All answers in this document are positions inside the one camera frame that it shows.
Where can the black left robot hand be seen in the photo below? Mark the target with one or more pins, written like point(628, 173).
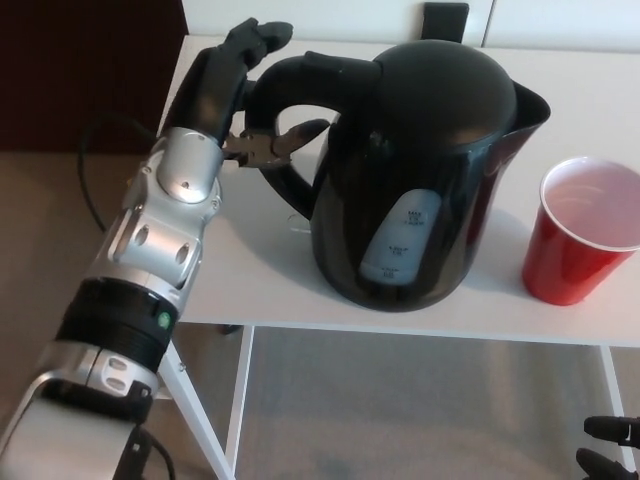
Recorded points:
point(210, 95)

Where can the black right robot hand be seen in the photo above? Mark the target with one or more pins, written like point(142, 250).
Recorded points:
point(605, 465)

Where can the black electric kettle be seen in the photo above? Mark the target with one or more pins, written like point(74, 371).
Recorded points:
point(440, 165)

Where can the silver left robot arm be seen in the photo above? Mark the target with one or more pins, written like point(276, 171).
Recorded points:
point(150, 240)

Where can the red plastic cup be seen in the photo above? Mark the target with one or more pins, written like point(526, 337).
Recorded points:
point(565, 260)

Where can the dark red panel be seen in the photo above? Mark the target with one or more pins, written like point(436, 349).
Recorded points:
point(75, 60)

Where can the white cabinet fronts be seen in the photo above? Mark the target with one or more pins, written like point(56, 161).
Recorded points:
point(325, 15)

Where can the white table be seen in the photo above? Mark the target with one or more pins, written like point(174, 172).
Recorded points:
point(260, 270)

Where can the black doorstop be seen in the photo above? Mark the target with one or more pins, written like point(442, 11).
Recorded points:
point(229, 330)

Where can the black rectangular wall plate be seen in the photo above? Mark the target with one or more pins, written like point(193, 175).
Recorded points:
point(446, 20)

